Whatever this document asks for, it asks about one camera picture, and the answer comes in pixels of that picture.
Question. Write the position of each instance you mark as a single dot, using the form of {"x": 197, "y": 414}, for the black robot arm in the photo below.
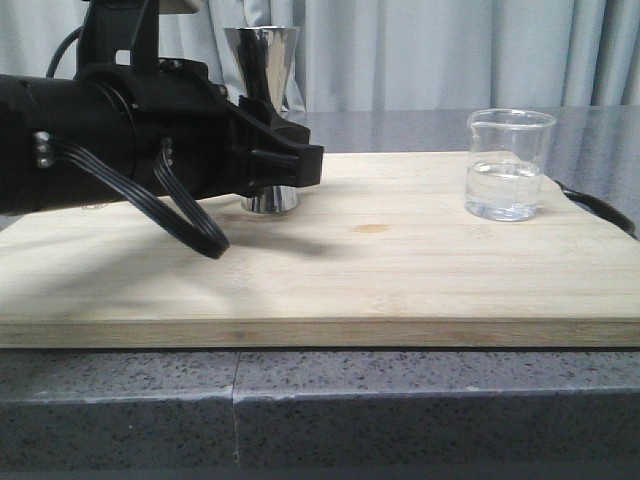
{"x": 72, "y": 111}

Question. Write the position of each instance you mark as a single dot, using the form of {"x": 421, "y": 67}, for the black ribbon cable long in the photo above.
{"x": 193, "y": 227}

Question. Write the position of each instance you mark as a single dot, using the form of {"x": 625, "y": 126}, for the clear glass beaker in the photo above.
{"x": 507, "y": 155}

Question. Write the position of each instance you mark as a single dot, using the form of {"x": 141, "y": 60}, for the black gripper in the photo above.
{"x": 175, "y": 101}

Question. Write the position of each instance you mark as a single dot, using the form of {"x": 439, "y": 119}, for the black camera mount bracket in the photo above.
{"x": 111, "y": 26}

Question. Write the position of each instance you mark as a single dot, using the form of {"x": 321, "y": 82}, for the silver double-cone jigger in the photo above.
{"x": 264, "y": 56}

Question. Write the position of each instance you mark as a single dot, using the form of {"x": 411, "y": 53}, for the grey curtain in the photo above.
{"x": 429, "y": 55}

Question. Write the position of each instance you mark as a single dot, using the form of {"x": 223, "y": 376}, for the light wooden cutting board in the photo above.
{"x": 381, "y": 253}

